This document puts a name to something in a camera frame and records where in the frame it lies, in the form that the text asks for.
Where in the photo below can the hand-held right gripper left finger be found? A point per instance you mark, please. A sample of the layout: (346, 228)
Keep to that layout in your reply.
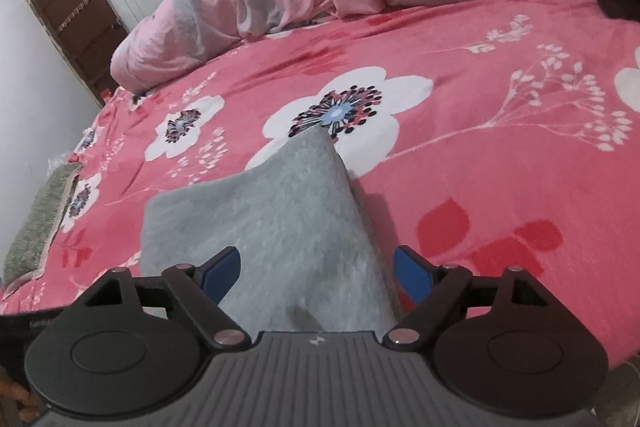
(220, 269)

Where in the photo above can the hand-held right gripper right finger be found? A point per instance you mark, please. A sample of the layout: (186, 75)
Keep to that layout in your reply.
(412, 274)

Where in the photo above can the grey pants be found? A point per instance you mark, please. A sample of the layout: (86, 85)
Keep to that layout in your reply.
(280, 232)

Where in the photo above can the green patterned pillow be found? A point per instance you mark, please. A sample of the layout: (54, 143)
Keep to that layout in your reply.
(35, 227)

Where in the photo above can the red floral blanket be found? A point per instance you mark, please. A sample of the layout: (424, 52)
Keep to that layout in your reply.
(500, 207)

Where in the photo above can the brown wooden door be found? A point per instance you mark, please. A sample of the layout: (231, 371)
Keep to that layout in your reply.
(75, 17)

